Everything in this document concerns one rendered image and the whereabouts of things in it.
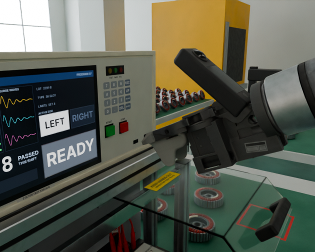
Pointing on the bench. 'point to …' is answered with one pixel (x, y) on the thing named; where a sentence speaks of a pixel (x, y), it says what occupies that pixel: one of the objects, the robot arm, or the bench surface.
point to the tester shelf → (69, 203)
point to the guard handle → (277, 209)
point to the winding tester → (148, 109)
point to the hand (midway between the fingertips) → (147, 136)
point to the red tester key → (124, 127)
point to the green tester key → (110, 130)
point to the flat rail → (98, 229)
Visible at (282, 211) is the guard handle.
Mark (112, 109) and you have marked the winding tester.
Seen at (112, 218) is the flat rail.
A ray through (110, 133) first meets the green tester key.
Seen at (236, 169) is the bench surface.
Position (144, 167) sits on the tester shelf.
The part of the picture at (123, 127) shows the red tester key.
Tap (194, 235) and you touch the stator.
